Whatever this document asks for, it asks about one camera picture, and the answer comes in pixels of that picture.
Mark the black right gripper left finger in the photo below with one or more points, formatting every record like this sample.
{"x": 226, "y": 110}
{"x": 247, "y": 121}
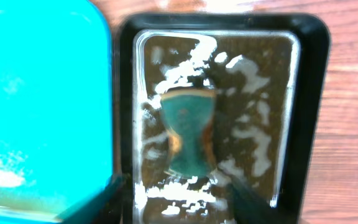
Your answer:
{"x": 103, "y": 207}

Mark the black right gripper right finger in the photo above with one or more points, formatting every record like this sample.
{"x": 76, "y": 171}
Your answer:
{"x": 250, "y": 208}

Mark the green yellow sponge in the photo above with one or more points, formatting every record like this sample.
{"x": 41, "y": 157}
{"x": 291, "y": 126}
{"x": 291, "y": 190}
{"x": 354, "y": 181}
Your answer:
{"x": 187, "y": 115}

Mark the teal serving tray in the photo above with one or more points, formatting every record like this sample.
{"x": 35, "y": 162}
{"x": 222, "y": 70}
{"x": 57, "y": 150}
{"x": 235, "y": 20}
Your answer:
{"x": 55, "y": 107}

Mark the black water tray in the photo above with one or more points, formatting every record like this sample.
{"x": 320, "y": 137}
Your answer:
{"x": 267, "y": 71}

